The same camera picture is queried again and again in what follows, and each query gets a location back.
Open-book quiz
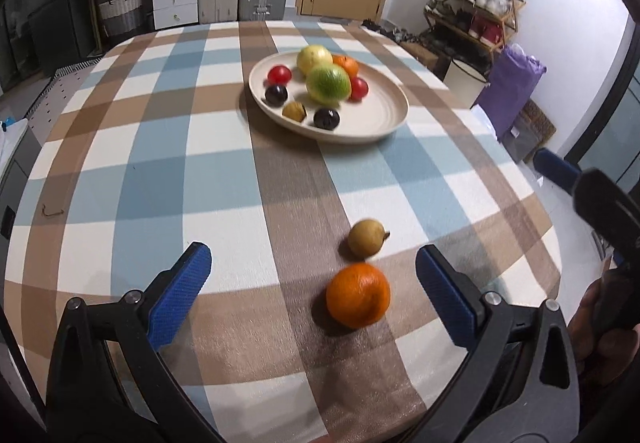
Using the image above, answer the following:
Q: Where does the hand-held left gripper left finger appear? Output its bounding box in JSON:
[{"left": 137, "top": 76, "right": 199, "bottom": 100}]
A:
[{"left": 46, "top": 242, "right": 226, "bottom": 443}]

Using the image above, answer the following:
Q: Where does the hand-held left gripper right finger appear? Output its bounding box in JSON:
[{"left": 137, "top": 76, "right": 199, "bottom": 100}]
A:
[{"left": 400, "top": 245, "right": 583, "bottom": 443}]

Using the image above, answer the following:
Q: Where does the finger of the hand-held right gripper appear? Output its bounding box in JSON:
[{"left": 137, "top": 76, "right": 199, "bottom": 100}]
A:
[{"left": 532, "top": 148, "right": 640, "bottom": 255}]

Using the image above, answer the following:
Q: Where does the large orange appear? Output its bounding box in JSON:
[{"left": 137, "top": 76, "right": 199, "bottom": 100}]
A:
[{"left": 326, "top": 263, "right": 391, "bottom": 329}]

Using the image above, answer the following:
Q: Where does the cream oval plate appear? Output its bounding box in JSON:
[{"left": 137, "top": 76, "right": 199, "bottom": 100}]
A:
[{"left": 248, "top": 50, "right": 410, "bottom": 144}]

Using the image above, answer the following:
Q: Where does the large red tomato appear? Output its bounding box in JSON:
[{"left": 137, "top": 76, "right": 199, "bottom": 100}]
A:
[{"left": 347, "top": 76, "right": 370, "bottom": 102}]

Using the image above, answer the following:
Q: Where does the green guava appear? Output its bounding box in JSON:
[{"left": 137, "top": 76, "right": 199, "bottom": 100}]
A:
[{"left": 305, "top": 64, "right": 350, "bottom": 106}]

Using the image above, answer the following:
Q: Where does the person's right forearm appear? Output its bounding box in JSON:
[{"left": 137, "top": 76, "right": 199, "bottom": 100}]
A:
[{"left": 580, "top": 373, "right": 640, "bottom": 443}]

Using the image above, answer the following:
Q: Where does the person's right hand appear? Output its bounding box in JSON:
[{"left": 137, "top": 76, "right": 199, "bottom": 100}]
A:
[{"left": 567, "top": 268, "right": 640, "bottom": 389}]

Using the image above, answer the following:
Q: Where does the brown doormat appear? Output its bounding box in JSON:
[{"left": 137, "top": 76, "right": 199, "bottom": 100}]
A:
[{"left": 520, "top": 99, "right": 557, "bottom": 146}]

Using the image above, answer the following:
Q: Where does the brown round fruit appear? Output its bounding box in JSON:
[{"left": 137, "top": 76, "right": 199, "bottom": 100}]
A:
[{"left": 348, "top": 219, "right": 391, "bottom": 260}]

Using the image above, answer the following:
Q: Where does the purple plastic bag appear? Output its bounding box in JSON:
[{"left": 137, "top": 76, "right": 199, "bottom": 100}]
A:
[{"left": 472, "top": 43, "right": 547, "bottom": 131}]

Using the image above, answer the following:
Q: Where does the white bucket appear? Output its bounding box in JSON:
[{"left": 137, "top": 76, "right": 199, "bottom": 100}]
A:
[{"left": 442, "top": 58, "right": 488, "bottom": 109}]

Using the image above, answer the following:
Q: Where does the wooden shoe rack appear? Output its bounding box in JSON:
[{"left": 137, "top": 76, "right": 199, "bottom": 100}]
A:
[{"left": 424, "top": 0, "right": 526, "bottom": 64}]

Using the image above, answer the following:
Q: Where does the grey low cabinet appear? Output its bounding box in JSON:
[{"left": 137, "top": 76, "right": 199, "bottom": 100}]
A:
[{"left": 0, "top": 118, "right": 42, "bottom": 236}]

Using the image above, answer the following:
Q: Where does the small orange mandarin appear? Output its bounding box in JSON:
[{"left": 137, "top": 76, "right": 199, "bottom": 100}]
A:
[{"left": 331, "top": 54, "right": 360, "bottom": 79}]

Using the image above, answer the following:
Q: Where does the striped rug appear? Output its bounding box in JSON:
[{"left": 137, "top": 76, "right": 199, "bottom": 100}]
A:
[{"left": 27, "top": 60, "right": 103, "bottom": 116}]

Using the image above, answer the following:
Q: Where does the yellow round fruit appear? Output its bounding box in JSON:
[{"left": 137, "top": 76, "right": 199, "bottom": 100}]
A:
[{"left": 297, "top": 44, "right": 334, "bottom": 76}]

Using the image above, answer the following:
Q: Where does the woven laundry basket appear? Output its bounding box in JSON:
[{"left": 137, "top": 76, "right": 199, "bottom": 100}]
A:
[{"left": 97, "top": 0, "right": 144, "bottom": 36}]

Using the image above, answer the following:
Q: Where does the black cabinet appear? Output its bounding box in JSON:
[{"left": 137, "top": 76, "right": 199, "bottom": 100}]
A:
[{"left": 27, "top": 0, "right": 96, "bottom": 74}]

